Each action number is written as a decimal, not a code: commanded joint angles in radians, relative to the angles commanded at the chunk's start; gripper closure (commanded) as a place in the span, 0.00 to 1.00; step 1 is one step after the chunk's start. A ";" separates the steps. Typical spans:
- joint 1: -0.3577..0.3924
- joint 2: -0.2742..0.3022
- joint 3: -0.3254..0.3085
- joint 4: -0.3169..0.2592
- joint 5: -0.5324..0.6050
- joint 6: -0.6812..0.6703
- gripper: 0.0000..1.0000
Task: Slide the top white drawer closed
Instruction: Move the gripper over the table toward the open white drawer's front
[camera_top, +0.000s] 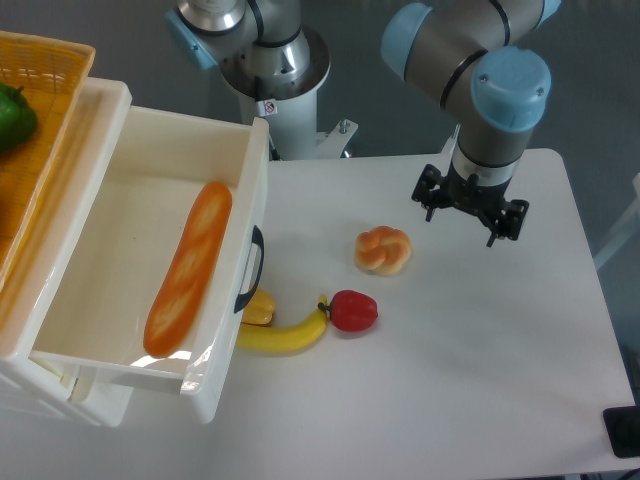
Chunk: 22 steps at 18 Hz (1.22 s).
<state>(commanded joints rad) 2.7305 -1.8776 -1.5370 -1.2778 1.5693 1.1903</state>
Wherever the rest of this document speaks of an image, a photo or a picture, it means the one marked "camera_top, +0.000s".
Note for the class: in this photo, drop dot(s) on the green bell pepper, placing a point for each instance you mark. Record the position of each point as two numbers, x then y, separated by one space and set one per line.
18 120

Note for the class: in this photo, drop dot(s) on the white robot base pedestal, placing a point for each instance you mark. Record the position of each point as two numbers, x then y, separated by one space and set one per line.
280 84

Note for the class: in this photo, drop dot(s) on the dark blue drawer handle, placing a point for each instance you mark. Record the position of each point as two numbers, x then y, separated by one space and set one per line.
253 271

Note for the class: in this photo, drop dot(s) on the yellow bell pepper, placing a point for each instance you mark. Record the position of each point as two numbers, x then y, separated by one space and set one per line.
260 309

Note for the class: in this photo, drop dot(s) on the orange woven basket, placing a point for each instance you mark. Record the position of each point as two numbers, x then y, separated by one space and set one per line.
50 74

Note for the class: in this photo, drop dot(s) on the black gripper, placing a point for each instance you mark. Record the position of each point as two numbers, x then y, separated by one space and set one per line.
434 191

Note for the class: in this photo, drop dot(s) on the red bell pepper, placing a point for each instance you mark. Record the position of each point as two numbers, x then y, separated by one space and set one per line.
351 311

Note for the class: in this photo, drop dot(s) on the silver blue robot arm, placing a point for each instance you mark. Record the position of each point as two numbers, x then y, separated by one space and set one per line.
465 58

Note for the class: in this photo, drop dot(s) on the long baguette bread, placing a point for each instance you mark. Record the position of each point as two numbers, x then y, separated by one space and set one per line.
179 298

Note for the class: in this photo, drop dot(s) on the yellow banana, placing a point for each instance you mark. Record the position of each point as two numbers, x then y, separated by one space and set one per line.
285 339

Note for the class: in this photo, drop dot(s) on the black device at edge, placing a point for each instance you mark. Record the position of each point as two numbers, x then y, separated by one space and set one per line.
622 426

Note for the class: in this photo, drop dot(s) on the white top drawer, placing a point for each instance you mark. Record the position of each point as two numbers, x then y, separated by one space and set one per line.
160 164

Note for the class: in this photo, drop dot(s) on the white drawer cabinet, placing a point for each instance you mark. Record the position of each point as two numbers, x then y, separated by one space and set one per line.
62 389

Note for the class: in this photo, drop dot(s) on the knotted bread roll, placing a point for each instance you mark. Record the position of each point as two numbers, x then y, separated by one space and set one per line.
383 250

